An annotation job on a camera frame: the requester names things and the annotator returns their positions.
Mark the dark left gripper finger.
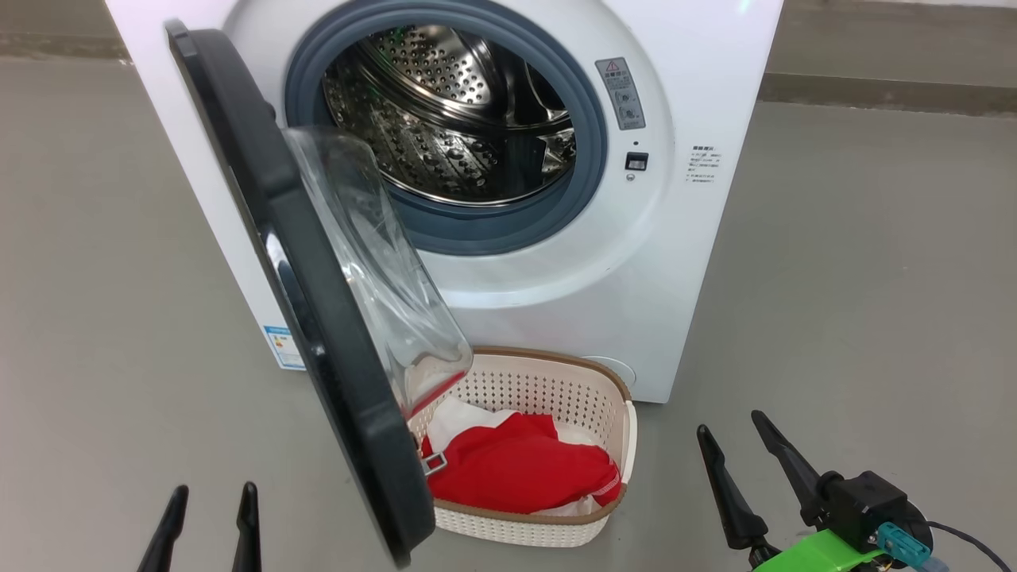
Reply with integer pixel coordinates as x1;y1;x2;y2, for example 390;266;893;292
137;485;190;572
232;481;262;572

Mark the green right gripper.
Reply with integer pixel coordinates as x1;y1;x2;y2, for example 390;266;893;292
697;410;887;572

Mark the black glass washing machine door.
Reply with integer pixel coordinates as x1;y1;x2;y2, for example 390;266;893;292
164;20;475;569

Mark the red cloth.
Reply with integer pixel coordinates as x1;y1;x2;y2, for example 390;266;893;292
420;413;623;516

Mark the red and white garment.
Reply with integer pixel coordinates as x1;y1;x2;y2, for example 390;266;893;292
425;396;613;517

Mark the cream plastic laundry basket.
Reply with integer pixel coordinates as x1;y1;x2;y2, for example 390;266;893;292
409;346;638;549

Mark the white washing machine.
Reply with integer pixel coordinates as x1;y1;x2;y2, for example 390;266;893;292
103;0;786;404

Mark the grey rubber door gasket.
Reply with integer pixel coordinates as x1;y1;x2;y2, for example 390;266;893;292
284;0;609;257

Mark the steel washing machine drum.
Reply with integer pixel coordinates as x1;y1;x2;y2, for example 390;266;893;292
322;24;577;207

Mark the round white filter cover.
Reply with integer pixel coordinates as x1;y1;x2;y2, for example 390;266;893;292
580;355;637;392

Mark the blue energy label sticker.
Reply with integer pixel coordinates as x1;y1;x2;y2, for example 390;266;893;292
264;324;307;371

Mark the printed text label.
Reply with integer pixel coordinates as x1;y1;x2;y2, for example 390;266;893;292
687;145;722;185

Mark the grey warning sticker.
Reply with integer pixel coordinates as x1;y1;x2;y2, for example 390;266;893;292
595;57;647;131

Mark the teal right cable connector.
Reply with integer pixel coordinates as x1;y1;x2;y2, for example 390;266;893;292
876;522;950;572

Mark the thin black cable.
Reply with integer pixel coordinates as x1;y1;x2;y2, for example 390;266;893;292
926;520;1014;572

